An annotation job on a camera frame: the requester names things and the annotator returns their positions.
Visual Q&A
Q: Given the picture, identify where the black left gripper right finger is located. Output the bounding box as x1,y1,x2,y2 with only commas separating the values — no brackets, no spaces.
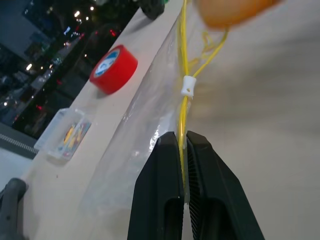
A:
185,130,266,240

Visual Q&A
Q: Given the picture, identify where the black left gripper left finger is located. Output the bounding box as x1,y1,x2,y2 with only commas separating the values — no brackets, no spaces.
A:
126,131,186,240

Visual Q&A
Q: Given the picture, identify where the clear plastic drawstring bag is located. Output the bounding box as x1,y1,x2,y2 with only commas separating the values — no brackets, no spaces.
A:
79,0,230,221

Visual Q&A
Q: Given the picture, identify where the orange snack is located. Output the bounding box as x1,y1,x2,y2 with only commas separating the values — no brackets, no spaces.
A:
195,0,281,29

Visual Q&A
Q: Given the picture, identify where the clear plastic card box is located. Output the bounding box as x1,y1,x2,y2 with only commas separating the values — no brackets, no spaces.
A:
33,107,92,162

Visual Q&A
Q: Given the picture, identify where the red tape roll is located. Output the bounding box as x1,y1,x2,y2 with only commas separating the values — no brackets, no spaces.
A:
89,44,139,95

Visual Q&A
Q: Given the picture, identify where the grey chair armrest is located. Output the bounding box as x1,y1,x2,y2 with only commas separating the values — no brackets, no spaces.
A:
0,177,28,240

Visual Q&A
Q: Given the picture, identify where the black object at table edge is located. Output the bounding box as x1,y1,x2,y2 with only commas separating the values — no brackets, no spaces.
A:
138,0,169,20

